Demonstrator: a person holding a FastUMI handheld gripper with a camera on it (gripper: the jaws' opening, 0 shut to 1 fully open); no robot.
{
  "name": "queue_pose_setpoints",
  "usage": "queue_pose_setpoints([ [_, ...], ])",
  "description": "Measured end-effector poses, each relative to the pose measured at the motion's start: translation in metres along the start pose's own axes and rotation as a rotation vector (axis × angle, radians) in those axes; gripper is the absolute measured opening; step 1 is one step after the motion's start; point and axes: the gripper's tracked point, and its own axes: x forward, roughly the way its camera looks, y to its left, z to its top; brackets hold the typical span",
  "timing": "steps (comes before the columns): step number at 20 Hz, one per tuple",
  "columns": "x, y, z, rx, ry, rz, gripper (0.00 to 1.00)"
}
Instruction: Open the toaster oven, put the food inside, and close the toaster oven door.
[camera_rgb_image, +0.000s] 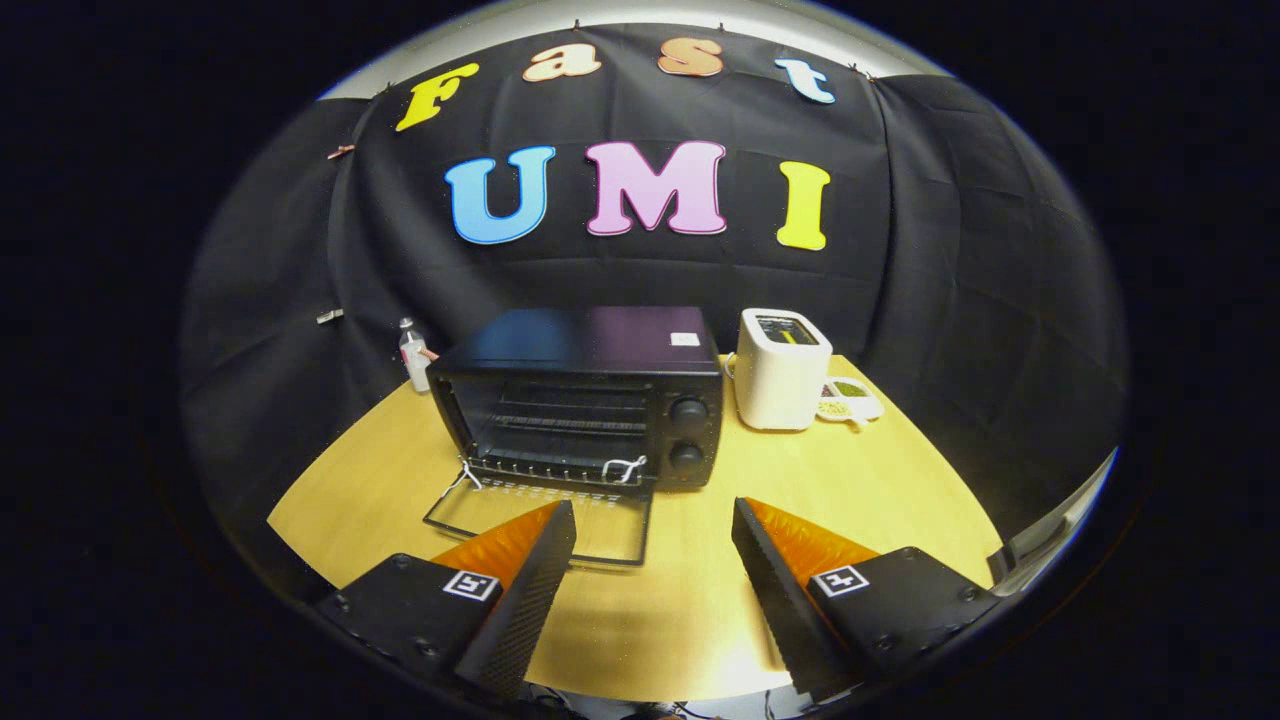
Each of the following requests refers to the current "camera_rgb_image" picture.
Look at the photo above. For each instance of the black toaster oven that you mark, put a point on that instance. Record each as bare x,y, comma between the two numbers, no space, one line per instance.
600,340

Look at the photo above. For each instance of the small clear plastic bottle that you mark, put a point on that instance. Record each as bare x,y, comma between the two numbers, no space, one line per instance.
414,360

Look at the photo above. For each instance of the white slot toaster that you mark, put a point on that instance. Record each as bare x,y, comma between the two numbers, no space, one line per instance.
780,385

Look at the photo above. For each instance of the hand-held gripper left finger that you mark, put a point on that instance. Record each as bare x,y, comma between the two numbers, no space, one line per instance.
525,600

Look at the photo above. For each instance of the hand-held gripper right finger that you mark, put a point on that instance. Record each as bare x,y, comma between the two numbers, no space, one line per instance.
780,600

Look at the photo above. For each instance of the white divided dish with beans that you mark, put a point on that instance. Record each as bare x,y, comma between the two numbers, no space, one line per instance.
850,390

